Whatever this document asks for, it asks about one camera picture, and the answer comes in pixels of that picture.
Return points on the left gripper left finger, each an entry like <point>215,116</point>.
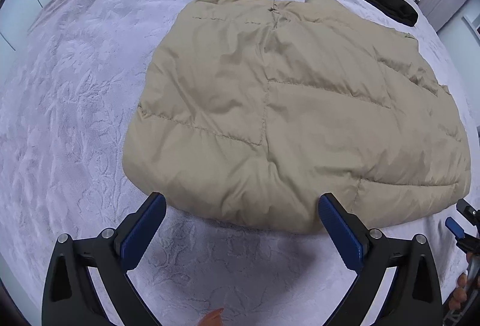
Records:
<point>70,297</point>

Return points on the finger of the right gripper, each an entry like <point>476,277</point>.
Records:
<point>454,227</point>

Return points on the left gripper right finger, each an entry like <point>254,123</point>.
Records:
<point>414,297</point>

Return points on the beige puffer jacket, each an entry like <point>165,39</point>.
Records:
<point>252,109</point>

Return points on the right hand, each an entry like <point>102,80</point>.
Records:
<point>459,294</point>

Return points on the left hand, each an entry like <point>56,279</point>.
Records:
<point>213,318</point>

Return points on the lilac bedspread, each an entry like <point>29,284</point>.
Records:
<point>65,109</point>

